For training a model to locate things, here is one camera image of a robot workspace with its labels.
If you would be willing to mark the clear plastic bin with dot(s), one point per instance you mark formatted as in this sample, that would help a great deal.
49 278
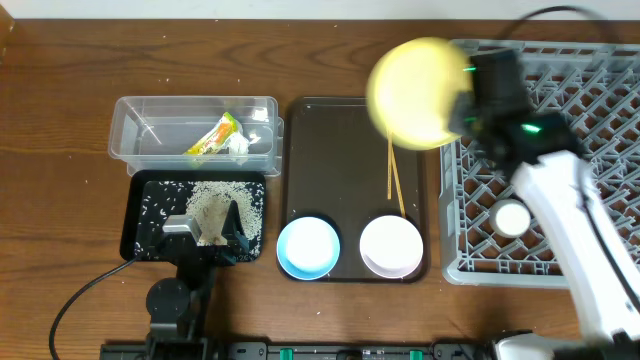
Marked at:
155 132

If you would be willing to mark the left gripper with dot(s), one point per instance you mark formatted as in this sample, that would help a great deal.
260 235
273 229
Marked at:
201 246

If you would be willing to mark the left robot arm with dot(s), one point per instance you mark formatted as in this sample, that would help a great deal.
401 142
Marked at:
178 305

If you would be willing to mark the pink bowl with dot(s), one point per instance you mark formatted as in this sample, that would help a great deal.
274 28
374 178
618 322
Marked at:
391 247

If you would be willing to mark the yellow plate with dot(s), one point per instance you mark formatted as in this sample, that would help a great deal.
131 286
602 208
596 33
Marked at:
411 90

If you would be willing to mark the white cup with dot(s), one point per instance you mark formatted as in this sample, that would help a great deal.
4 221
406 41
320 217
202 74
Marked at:
509 218

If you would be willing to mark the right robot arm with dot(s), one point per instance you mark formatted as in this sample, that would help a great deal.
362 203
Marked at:
545 163

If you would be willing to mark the white tissue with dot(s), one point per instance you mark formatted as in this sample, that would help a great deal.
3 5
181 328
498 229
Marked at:
238 145

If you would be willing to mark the pile of rice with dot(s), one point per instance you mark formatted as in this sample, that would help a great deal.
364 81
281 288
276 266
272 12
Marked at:
208 202

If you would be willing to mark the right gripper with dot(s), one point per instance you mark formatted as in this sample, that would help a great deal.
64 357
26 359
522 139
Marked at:
463 121

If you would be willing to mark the brown serving tray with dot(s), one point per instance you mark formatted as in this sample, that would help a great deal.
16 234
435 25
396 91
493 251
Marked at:
335 168

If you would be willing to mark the black waste tray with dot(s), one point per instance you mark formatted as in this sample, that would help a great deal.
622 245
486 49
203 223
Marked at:
135 195

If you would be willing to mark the blue bowl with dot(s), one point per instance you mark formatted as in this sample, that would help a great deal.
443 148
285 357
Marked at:
308 248

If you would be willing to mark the green snack wrapper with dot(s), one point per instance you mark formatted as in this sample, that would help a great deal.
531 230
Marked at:
216 138

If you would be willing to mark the grey dishwasher rack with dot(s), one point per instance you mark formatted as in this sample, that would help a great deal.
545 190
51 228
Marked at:
596 87

